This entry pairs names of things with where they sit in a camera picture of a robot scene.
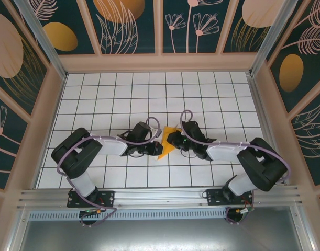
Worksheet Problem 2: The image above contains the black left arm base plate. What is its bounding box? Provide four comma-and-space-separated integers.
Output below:
67, 190, 115, 209

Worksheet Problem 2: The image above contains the slotted grey cable tray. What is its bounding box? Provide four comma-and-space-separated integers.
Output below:
27, 208, 228, 222

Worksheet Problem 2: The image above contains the aluminium frame post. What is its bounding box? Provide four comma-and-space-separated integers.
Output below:
14, 0, 68, 79
249, 0, 298, 77

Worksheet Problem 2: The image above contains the aluminium mounting rail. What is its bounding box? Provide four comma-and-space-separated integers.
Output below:
17, 185, 304, 210

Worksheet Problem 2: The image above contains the orange paper sheet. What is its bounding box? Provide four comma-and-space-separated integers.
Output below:
156, 125, 183, 161

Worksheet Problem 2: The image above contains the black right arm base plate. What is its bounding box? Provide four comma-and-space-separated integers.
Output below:
206, 188, 255, 206

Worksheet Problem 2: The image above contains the grey metal sheet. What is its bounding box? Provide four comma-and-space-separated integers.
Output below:
18, 219, 303, 251

